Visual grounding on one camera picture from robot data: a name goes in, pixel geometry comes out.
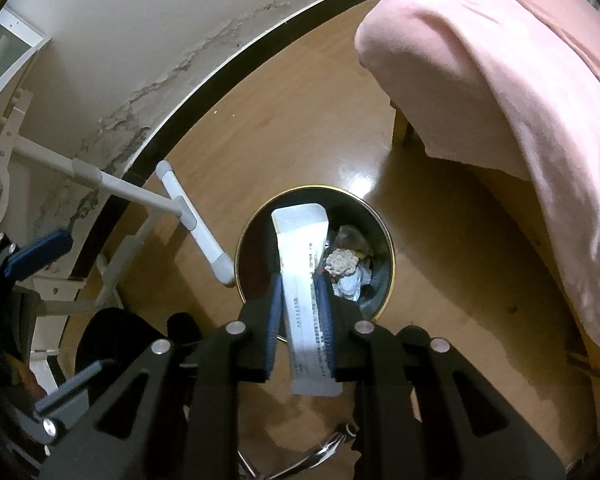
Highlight person's black socked foot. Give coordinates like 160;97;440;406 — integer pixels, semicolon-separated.
166;312;204;347

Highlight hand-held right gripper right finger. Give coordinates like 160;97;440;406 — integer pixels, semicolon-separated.
313;275;567;480

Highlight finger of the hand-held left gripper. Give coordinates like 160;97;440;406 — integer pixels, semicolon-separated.
32;357;107;448
0;229;75;312

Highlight long white cardboard box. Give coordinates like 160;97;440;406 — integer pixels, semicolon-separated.
271;203;343;397

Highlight white window frame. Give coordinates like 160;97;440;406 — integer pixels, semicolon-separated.
0;6;49;111

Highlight pink blanket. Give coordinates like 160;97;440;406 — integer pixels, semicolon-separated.
354;0;600;348

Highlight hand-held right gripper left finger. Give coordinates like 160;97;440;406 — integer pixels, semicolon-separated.
40;272;287;480

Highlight wooden bed frame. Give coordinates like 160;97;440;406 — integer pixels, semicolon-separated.
391;106;600;403

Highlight black round trash bin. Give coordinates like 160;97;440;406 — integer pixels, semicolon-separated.
234;186;395;343

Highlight white paper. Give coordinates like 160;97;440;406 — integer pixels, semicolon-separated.
332;265;376;302

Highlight white folding rack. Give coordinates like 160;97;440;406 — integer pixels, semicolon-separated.
0;89;237;391

